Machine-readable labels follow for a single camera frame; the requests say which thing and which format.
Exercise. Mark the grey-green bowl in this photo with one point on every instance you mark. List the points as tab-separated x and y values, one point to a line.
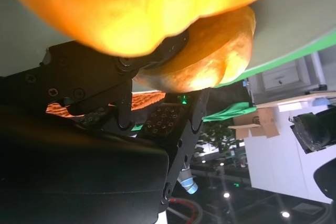
288	11

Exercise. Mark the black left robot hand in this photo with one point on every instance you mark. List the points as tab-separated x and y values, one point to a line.
317	129

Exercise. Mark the green tablecloth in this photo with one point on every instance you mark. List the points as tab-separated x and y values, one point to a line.
288	60

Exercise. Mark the green printed cloth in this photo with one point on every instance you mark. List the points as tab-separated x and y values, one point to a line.
231	112

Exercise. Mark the orange wicker basket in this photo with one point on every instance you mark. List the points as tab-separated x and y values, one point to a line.
147	99

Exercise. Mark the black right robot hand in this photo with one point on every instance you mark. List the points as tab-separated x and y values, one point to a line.
78	169

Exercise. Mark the oval orange swirl bread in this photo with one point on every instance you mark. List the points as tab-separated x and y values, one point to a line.
118	6

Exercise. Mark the white cabinet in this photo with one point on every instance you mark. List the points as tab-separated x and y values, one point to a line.
275	166

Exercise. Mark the cardboard box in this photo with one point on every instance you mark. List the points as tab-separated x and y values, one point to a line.
262	121

